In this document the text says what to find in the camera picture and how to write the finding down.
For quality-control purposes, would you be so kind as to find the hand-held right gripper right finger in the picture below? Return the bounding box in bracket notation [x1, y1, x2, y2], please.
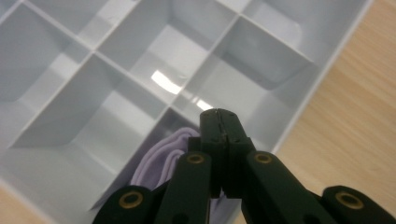
[219, 108, 257, 200]

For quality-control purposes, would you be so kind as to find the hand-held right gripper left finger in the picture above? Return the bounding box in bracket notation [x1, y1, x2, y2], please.
[187, 108, 226, 199]

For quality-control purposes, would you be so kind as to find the purple sock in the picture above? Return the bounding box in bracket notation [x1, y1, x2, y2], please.
[130, 126, 243, 224]

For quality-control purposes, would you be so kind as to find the white divided storage box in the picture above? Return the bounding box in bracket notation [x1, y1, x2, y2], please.
[0, 0, 375, 224]

